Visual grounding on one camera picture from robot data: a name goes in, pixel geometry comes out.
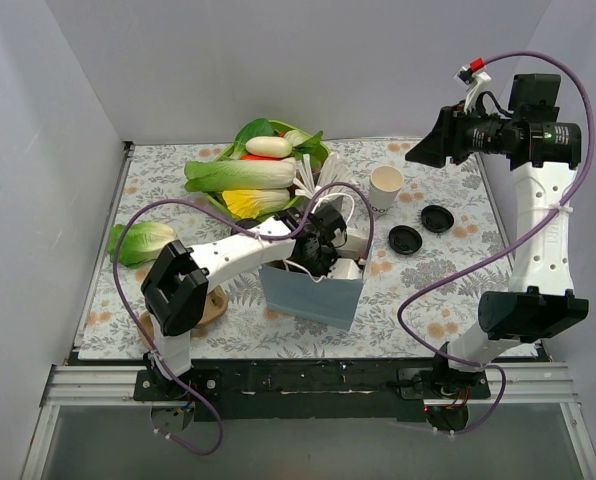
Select white paper bag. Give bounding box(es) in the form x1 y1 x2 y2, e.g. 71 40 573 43
257 192 374 331

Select black coffee lid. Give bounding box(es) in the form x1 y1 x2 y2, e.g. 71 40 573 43
236 218 260 230
420 205 454 234
388 225 423 255

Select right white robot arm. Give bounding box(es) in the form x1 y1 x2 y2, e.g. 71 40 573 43
406 72 589 398

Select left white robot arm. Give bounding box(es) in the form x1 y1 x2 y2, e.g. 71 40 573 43
141 204 347 400

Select stacked white paper cup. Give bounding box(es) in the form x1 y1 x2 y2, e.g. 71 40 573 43
369 165 404 218

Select white wrapped straws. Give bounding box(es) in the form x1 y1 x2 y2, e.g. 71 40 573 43
293 153 352 199

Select yellow napa cabbage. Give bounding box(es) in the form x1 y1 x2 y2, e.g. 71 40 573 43
222 189 290 219

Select green plastic basket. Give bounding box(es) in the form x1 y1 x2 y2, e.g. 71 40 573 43
201 118 330 233

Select long green napa cabbage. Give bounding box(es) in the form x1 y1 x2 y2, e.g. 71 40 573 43
184 160 296 193

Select small bok choy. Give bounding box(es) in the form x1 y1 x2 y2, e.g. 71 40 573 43
283 129 325 161

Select white radish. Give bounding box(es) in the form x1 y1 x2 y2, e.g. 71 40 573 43
245 136 293 158

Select orange carrot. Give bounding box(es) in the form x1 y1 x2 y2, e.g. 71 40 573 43
240 153 284 161

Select green bok choy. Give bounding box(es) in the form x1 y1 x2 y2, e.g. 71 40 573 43
228 118 275 159

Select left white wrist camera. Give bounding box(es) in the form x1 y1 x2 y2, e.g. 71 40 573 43
327 228 368 280

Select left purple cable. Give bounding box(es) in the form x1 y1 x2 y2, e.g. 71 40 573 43
111 182 377 456

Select purple cable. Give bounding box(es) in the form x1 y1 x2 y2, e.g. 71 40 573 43
396 50 595 434
111 182 377 456

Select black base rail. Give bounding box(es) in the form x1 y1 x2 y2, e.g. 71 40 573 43
133 358 491 422

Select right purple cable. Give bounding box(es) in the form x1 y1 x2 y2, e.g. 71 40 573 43
396 50 595 434

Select aluminium frame rail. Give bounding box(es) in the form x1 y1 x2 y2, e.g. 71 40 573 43
21 362 596 479

